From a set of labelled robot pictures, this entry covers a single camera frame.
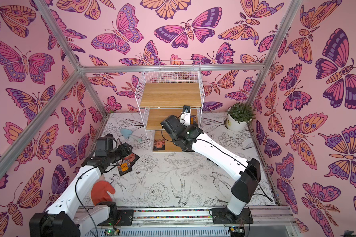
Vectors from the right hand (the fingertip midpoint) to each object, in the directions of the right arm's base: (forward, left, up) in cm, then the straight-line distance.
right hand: (181, 125), depth 76 cm
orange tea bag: (-11, +35, -27) cm, 45 cm away
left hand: (-5, +30, -14) cm, 33 cm away
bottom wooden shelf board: (+5, +8, -27) cm, 29 cm away
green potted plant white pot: (+17, -36, -10) cm, 41 cm away
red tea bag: (+5, +16, -27) cm, 31 cm away
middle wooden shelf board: (+10, +16, -4) cm, 19 cm away
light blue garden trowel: (+15, +40, -29) cm, 52 cm away
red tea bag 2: (-5, +32, -27) cm, 42 cm away
